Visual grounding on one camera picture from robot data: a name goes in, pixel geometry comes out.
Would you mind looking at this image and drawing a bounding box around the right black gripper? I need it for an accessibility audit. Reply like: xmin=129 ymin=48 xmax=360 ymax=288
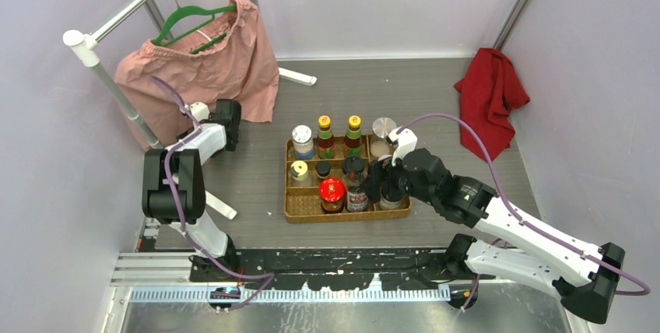
xmin=359 ymin=155 xmax=437 ymax=205

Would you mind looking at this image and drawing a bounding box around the silver lid tall glass jar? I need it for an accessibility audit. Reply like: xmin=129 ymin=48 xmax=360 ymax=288
xmin=370 ymin=117 xmax=397 ymax=159

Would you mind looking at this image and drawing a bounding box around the clear vinegar bottle red label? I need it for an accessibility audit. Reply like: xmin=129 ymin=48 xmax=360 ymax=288
xmin=344 ymin=159 xmax=368 ymax=212

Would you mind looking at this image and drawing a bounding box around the black lid spice grinder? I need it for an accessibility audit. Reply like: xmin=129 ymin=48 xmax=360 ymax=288
xmin=342 ymin=156 xmax=361 ymax=174

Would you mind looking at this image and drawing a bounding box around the yellow cap sauce bottle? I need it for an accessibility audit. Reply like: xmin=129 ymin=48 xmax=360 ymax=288
xmin=344 ymin=115 xmax=363 ymax=156
xmin=317 ymin=115 xmax=335 ymax=159

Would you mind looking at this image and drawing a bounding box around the silver lid pepper jar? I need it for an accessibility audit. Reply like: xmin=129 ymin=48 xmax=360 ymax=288
xmin=291 ymin=124 xmax=315 ymax=160

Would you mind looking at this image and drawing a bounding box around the red lid sauce jar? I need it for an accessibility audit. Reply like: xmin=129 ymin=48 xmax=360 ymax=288
xmin=318 ymin=177 xmax=346 ymax=214

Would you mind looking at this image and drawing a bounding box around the pale yellow lid jar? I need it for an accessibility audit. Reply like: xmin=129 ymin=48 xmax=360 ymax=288
xmin=290 ymin=160 xmax=313 ymax=187

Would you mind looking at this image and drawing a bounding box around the woven divided tray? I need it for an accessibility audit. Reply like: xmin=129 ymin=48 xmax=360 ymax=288
xmin=284 ymin=139 xmax=411 ymax=223

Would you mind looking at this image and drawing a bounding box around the small black cap bottle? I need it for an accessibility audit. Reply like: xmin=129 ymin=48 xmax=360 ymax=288
xmin=315 ymin=160 xmax=332 ymax=181

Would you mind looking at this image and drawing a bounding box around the red cloth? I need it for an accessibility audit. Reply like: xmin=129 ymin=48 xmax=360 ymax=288
xmin=455 ymin=47 xmax=530 ymax=159

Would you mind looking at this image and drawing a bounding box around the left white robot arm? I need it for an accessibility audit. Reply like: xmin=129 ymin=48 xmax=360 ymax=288
xmin=142 ymin=100 xmax=242 ymax=281

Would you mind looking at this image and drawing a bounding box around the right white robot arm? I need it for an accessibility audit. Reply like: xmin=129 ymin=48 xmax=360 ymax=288
xmin=362 ymin=128 xmax=625 ymax=324

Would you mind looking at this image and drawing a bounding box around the pink skirt garment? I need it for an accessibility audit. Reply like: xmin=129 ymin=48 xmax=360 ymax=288
xmin=114 ymin=0 xmax=279 ymax=146

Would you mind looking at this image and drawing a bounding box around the green clothes hanger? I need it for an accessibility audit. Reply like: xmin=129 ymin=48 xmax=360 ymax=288
xmin=151 ymin=0 xmax=238 ymax=55

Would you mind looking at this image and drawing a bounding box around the white garment rack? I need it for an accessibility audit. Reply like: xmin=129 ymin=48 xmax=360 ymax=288
xmin=62 ymin=0 xmax=318 ymax=221

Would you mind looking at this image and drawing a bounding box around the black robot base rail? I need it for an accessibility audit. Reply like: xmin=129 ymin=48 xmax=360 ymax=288
xmin=188 ymin=247 xmax=479 ymax=307

